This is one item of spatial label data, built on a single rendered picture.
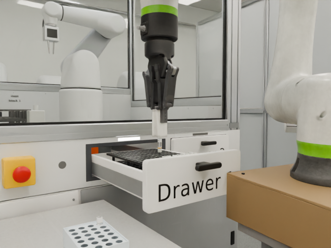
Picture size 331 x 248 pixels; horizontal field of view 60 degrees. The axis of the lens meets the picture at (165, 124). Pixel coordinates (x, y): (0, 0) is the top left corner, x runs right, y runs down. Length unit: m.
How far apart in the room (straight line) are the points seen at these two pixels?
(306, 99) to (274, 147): 1.93
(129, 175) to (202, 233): 0.62
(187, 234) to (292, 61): 0.73
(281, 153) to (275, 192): 1.95
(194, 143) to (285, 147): 1.56
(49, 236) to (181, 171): 0.31
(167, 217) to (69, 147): 0.45
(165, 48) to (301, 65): 0.38
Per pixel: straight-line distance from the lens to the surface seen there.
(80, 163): 0.89
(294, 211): 0.63
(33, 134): 0.85
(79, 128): 0.87
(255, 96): 2.76
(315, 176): 0.72
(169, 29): 0.71
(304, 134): 0.73
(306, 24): 0.90
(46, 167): 0.86
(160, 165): 0.61
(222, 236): 1.33
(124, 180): 0.71
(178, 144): 1.04
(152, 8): 0.72
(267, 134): 2.67
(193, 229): 1.20
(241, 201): 0.73
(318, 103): 0.71
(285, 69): 0.86
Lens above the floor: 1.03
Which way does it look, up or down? 3 degrees down
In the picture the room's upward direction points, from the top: straight up
